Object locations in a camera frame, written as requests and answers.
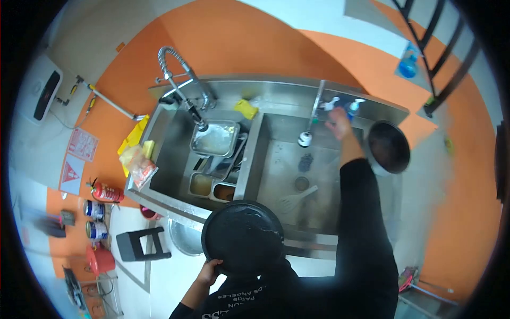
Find person's right hand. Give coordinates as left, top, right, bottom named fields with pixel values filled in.
left=324, top=106, right=354, bottom=141

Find wall pipe with valves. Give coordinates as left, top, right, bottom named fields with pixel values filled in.
left=56, top=75, right=149, bottom=123

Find shiny metal tray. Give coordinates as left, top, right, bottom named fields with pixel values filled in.
left=190, top=120, right=241, bottom=159

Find blue spray bottle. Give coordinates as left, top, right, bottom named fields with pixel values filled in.
left=398, top=41, right=420, bottom=79

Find large metal bowl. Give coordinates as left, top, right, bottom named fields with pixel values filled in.
left=168, top=218, right=205, bottom=257

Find metal container with brown liquid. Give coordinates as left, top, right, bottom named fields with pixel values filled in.
left=188, top=172, right=214, bottom=198

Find hose faucet with white head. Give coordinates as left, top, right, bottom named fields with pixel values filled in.
left=297, top=80, right=326, bottom=148

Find blue and white can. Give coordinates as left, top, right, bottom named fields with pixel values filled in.
left=85, top=220, right=109, bottom=240
left=82, top=199, right=107, bottom=221

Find black wok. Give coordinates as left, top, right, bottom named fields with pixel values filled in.
left=364, top=120, right=411, bottom=177

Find red plastic bucket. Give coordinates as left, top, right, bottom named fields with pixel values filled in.
left=85, top=244, right=116, bottom=277

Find black scrubbing pad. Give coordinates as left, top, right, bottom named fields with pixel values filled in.
left=297, top=153, right=314, bottom=173

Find coiled spray faucet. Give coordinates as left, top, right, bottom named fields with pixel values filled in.
left=155, top=46, right=218, bottom=133

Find stainless steel double sink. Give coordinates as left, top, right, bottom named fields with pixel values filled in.
left=124, top=75, right=410, bottom=261

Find metal wire rack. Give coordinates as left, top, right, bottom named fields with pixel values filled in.
left=63, top=266, right=121, bottom=316

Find person's left hand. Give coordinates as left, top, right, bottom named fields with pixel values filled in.
left=194, top=258, right=224, bottom=288

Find person's body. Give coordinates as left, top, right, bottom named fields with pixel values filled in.
left=169, top=239, right=400, bottom=319

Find metal container with orange sauce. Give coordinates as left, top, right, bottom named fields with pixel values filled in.
left=210, top=181, right=237, bottom=203

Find pink bucket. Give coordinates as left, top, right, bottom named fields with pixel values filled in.
left=139, top=205, right=162, bottom=221

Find stacked dark metal trays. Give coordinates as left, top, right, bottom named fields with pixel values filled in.
left=193, top=133, right=249, bottom=181

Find clear plastic bag with orange contents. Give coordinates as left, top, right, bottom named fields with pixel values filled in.
left=119, top=145, right=159, bottom=189

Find white water heater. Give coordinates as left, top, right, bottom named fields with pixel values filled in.
left=22, top=56, right=64, bottom=125

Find black round pan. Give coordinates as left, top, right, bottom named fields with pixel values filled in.
left=201, top=200, right=286, bottom=278

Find red rectangular wall sign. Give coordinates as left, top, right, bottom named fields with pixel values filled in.
left=66, top=127, right=100, bottom=162

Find black metal frame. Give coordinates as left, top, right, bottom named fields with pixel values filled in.
left=392, top=0, right=483, bottom=119

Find red triangle wall sign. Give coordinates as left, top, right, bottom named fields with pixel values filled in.
left=58, top=153, right=87, bottom=196

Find pink plastic object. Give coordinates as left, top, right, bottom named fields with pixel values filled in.
left=398, top=266, right=419, bottom=293

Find black plastic stool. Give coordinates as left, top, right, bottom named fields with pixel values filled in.
left=116, top=226, right=172, bottom=262

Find yellow sponge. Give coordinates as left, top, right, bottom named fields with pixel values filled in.
left=233, top=99, right=260, bottom=120

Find white plastic spatula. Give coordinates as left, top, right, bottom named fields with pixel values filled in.
left=277, top=185, right=319, bottom=214

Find blue soap bottle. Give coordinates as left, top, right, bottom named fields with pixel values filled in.
left=345, top=98, right=366, bottom=121

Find red fire extinguisher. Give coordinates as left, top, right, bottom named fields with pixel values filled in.
left=86, top=178, right=125, bottom=204

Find person's right fingers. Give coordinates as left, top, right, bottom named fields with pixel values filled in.
left=324, top=106, right=350, bottom=127

